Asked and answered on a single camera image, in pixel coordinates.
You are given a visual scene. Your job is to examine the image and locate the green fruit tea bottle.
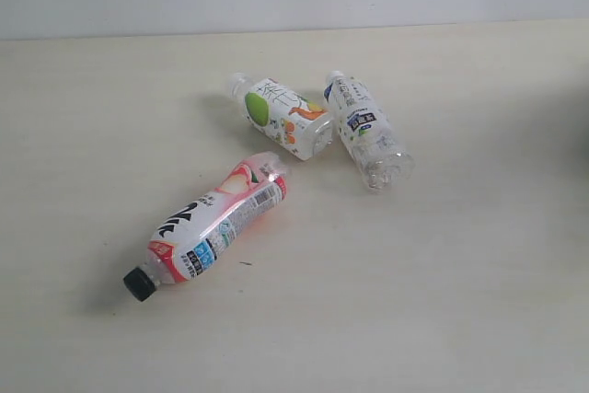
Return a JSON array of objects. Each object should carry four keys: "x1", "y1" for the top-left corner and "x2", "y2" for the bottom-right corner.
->
[{"x1": 229, "y1": 73, "x2": 333, "y2": 161}]

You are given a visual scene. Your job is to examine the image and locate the clear blue label bottle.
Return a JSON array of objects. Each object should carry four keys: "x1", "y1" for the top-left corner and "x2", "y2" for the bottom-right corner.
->
[{"x1": 324, "y1": 71, "x2": 414, "y2": 191}]

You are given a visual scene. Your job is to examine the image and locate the pink peach label bottle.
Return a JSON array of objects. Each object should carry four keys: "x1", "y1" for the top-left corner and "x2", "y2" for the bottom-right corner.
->
[{"x1": 123, "y1": 152, "x2": 287, "y2": 302}]

